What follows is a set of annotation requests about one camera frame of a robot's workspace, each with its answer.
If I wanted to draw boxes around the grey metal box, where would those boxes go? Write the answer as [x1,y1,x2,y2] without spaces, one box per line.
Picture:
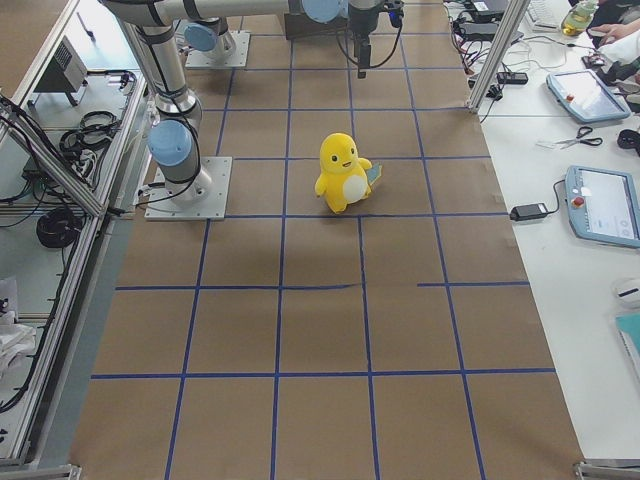
[34,36,88,106]

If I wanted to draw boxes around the green drink bottle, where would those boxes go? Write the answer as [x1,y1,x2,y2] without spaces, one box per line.
[560,0,599,37]

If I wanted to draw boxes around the blue teach pendant far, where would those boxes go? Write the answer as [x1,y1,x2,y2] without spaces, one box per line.
[546,70,631,123]

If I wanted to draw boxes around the blue teach pendant near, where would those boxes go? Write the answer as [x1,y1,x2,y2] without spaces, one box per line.
[565,165,639,249]

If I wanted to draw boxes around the black scissors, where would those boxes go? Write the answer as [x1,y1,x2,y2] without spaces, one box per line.
[555,126,603,149]

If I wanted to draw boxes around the blue teach pendant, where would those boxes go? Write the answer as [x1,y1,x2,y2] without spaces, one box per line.
[546,70,631,123]
[565,165,639,249]

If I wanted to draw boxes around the coiled black cable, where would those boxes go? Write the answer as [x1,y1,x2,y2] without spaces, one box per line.
[35,205,82,250]

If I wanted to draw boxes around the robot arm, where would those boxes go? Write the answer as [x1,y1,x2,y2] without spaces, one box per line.
[102,1,356,198]
[181,1,402,78]

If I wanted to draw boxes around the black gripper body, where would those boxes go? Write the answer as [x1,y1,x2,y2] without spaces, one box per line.
[348,0,383,37]

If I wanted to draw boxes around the black power brick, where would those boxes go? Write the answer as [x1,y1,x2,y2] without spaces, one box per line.
[509,203,550,222]

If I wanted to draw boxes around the yellow plush dinosaur toy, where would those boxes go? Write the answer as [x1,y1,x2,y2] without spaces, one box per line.
[314,132,373,214]

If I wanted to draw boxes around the dark wooden drawer box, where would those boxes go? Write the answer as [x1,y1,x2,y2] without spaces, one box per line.
[277,13,348,40]

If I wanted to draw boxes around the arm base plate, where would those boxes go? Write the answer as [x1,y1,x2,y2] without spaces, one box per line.
[144,157,232,221]
[184,24,250,70]

